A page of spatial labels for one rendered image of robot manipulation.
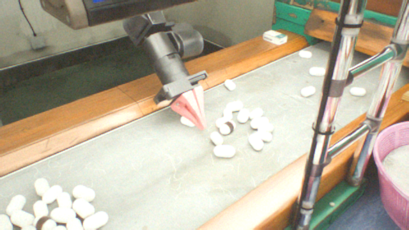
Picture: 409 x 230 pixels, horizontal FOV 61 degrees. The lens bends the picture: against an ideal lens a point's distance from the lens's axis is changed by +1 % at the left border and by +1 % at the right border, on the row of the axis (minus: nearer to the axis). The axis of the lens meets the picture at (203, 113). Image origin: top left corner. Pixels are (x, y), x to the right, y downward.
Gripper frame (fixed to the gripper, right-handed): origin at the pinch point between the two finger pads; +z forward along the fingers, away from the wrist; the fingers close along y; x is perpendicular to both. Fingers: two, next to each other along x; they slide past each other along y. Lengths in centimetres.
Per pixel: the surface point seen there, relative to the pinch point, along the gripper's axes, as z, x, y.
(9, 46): -122, 171, 7
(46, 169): -5.7, 7.7, -26.5
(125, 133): -6.0, 7.9, -11.3
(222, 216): 14.0, -12.5, -12.2
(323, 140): 11.0, -26.4, -2.6
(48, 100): -76, 165, 12
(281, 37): -13.5, 8.0, 42.3
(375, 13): -5, -11, 54
